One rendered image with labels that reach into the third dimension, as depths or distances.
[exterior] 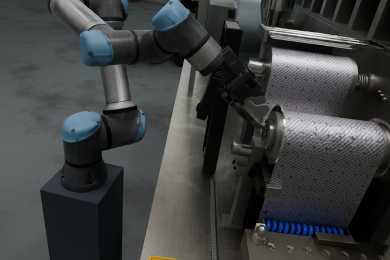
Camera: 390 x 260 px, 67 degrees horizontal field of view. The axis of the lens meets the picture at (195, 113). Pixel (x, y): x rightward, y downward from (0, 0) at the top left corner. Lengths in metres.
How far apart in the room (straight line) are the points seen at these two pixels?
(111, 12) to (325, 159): 0.75
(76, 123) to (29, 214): 1.43
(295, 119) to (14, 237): 1.87
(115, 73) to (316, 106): 0.64
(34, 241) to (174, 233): 1.36
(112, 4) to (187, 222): 0.72
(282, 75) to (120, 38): 0.46
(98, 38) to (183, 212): 0.59
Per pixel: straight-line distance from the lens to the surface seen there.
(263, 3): 1.36
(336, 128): 0.76
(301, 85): 0.91
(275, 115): 0.74
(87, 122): 0.97
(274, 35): 0.92
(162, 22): 0.63
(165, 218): 0.97
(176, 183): 1.08
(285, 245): 0.81
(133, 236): 2.10
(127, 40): 0.67
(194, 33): 0.63
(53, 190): 1.08
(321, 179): 0.79
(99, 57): 0.65
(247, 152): 0.80
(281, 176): 0.76
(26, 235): 2.21
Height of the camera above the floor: 1.60
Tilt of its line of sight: 27 degrees down
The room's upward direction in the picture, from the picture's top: 8 degrees clockwise
